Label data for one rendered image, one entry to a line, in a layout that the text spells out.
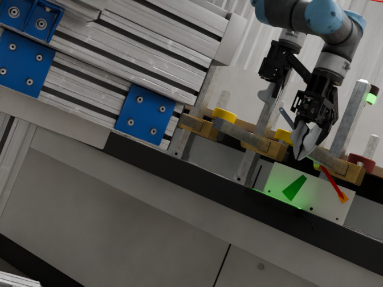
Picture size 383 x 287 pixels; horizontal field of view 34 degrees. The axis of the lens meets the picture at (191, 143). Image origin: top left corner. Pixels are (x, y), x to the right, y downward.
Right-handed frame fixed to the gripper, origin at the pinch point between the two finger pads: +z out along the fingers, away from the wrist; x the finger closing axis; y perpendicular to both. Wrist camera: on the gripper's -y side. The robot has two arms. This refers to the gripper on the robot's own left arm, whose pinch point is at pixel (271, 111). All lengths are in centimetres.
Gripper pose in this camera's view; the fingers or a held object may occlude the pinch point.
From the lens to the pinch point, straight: 182.5
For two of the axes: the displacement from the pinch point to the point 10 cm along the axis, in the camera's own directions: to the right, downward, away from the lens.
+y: -9.0, -3.6, 2.4
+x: -2.2, -1.0, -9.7
